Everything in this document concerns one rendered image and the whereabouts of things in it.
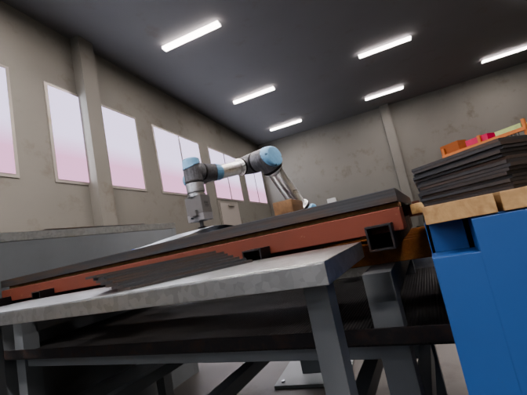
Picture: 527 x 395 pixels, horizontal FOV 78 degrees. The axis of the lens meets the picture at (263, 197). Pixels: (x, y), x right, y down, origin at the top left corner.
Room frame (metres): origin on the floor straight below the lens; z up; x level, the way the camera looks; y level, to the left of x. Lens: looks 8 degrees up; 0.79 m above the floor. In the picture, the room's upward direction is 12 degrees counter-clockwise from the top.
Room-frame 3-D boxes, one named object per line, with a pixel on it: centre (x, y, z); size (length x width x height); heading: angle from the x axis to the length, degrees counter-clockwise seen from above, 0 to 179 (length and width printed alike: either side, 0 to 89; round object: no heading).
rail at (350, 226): (1.05, 0.41, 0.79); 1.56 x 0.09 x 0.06; 64
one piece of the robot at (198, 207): (1.33, 0.28, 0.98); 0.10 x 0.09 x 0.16; 154
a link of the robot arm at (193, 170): (1.34, 0.27, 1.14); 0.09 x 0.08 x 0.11; 138
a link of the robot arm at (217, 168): (1.43, 0.22, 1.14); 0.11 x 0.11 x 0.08; 48
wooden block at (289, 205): (1.00, -0.07, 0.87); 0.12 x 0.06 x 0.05; 159
